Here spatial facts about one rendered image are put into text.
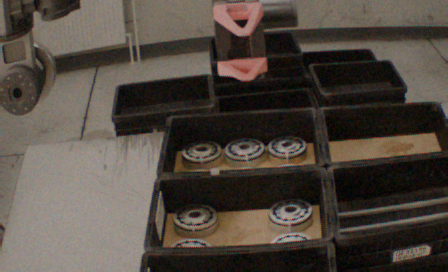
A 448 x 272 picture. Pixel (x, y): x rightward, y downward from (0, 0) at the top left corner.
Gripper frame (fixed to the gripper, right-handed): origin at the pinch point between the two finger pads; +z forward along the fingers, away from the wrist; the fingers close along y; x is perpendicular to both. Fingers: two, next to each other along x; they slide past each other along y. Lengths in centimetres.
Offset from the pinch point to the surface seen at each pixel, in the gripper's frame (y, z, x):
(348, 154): 61, -74, -32
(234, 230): 62, -47, 1
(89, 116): 143, -283, 70
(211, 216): 59, -50, 6
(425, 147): 61, -71, -57
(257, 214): 62, -53, -5
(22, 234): 76, -68, 64
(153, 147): 75, -114, 21
